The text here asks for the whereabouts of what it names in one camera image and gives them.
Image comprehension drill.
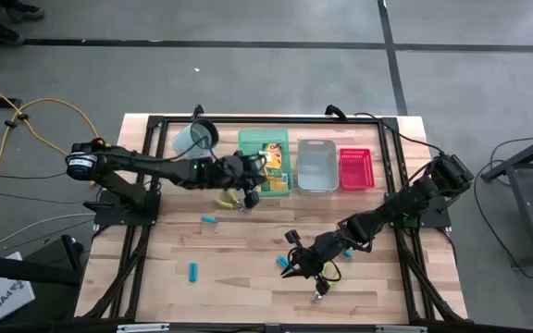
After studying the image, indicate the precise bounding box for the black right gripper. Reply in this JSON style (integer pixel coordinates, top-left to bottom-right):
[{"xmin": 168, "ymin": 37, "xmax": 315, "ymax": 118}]
[{"xmin": 282, "ymin": 228, "xmax": 350, "ymax": 298}]

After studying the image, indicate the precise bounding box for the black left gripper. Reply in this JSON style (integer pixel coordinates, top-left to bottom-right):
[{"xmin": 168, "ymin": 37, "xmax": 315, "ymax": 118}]
[{"xmin": 217, "ymin": 154, "xmax": 268, "ymax": 210}]

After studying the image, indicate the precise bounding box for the green-handled silver hole punch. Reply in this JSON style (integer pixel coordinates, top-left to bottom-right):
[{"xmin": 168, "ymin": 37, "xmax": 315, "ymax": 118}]
[
  {"xmin": 214, "ymin": 187, "xmax": 252, "ymax": 214},
  {"xmin": 311, "ymin": 262, "xmax": 342, "ymax": 305}
]

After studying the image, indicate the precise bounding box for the green translucent plastic bin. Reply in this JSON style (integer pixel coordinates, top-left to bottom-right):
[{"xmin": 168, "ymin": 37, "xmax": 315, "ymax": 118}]
[{"xmin": 237, "ymin": 127, "xmax": 294, "ymax": 199}]

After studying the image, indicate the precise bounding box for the grey plastic bin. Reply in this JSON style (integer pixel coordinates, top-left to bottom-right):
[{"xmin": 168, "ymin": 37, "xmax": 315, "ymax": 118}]
[{"xmin": 296, "ymin": 138, "xmax": 341, "ymax": 195}]

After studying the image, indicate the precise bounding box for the grey metal mug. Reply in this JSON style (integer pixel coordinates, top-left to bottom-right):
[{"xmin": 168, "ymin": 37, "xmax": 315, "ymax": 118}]
[{"xmin": 171, "ymin": 117, "xmax": 220, "ymax": 161}]

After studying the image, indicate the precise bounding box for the red plastic mesh basket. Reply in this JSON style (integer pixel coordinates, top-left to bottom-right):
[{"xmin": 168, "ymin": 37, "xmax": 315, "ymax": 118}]
[{"xmin": 338, "ymin": 147, "xmax": 376, "ymax": 191}]

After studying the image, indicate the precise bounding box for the black floor stand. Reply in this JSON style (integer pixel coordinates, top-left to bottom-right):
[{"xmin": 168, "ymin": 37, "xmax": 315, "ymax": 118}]
[{"xmin": 0, "ymin": 233, "xmax": 85, "ymax": 288}]

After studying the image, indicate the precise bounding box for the silver metal bracket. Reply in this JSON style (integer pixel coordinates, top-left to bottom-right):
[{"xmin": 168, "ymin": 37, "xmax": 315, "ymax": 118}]
[
  {"xmin": 117, "ymin": 323, "xmax": 170, "ymax": 333},
  {"xmin": 376, "ymin": 325, "xmax": 428, "ymax": 333}
]

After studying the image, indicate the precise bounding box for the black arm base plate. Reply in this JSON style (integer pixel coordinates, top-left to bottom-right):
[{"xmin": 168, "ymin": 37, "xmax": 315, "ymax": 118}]
[
  {"xmin": 384, "ymin": 191, "xmax": 461, "ymax": 231},
  {"xmin": 83, "ymin": 189, "xmax": 162, "ymax": 228}
]

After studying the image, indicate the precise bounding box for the orange extension cord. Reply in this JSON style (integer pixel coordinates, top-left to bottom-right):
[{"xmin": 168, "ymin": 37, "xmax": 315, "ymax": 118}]
[{"xmin": 0, "ymin": 76, "xmax": 113, "ymax": 207}]

